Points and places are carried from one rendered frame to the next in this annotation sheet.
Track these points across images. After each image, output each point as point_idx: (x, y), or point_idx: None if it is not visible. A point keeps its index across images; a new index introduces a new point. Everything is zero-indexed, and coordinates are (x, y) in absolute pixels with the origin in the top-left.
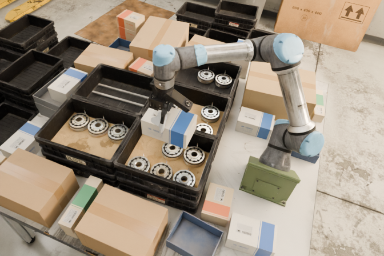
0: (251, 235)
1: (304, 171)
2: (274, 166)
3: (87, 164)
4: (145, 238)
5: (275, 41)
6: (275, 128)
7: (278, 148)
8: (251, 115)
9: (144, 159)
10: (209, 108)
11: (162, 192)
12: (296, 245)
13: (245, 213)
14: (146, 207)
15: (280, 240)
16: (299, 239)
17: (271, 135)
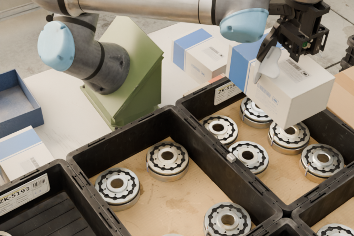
0: (210, 46)
1: (46, 85)
2: (124, 49)
3: None
4: (350, 77)
5: None
6: (80, 49)
7: (101, 45)
8: (28, 167)
9: (307, 164)
10: (111, 190)
11: None
12: (155, 42)
13: (182, 89)
14: (336, 102)
15: (168, 52)
16: None
17: (86, 63)
